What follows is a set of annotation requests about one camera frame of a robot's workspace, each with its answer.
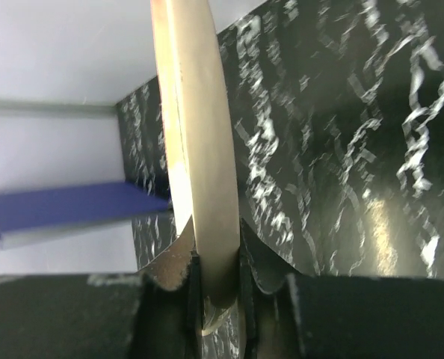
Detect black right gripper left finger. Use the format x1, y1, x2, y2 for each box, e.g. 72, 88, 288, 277
0, 223, 201, 358

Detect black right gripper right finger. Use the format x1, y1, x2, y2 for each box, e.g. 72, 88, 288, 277
239, 221, 444, 358

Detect pink beige plate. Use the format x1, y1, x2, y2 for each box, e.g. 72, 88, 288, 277
150, 1, 240, 335

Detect purple ring binder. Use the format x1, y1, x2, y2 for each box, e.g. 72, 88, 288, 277
0, 182, 170, 250

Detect aluminium frame post left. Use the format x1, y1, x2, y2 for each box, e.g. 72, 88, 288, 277
0, 99, 117, 118

